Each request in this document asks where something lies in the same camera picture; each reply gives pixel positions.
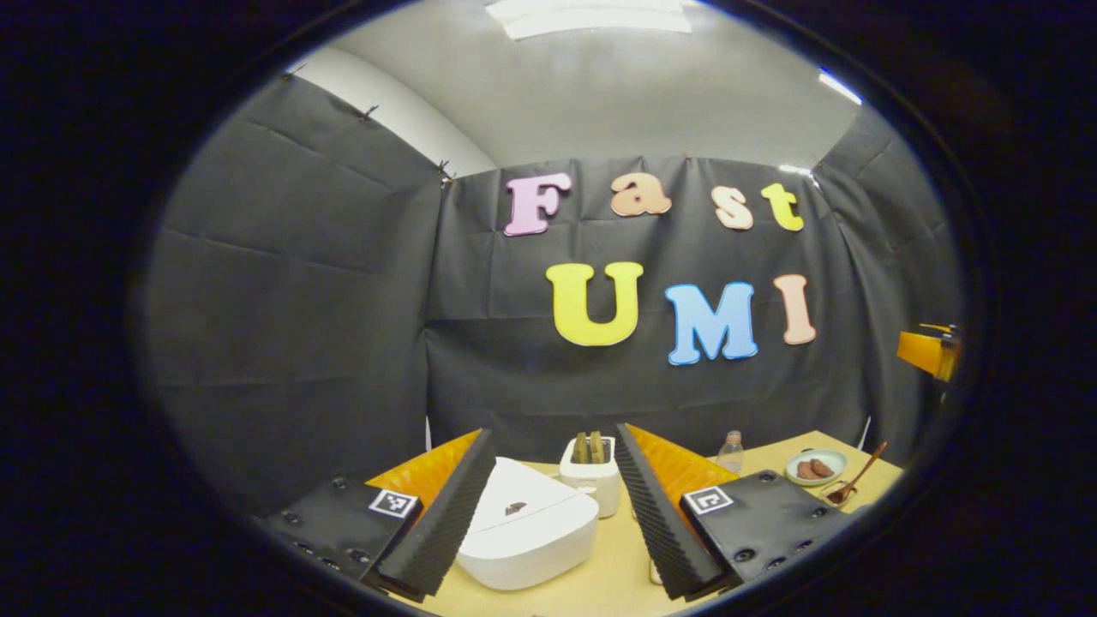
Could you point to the black backdrop cloth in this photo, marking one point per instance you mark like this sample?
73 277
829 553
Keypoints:
300 300

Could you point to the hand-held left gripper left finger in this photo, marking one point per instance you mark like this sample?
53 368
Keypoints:
446 527

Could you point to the brown wooden spoon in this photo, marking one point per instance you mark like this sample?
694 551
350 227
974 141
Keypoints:
861 476

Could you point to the large ceiling light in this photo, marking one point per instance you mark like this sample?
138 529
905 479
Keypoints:
591 17

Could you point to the red meat slice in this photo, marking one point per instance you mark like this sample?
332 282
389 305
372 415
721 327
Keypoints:
806 471
823 468

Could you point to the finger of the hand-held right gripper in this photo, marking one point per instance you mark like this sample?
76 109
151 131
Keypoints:
921 351

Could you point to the clear plastic water bottle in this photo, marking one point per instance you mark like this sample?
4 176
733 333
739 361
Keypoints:
730 461

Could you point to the white toaster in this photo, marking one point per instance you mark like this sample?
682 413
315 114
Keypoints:
596 493

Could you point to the pale green plate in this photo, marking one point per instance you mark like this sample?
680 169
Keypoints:
836 459

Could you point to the brown toast slice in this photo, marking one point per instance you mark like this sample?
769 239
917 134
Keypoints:
597 447
581 448

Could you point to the small ceiling light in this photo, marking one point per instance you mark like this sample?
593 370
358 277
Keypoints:
840 86

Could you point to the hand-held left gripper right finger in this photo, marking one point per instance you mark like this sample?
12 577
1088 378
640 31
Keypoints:
660 523

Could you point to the white rice cooker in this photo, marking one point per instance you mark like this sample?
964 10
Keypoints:
531 548

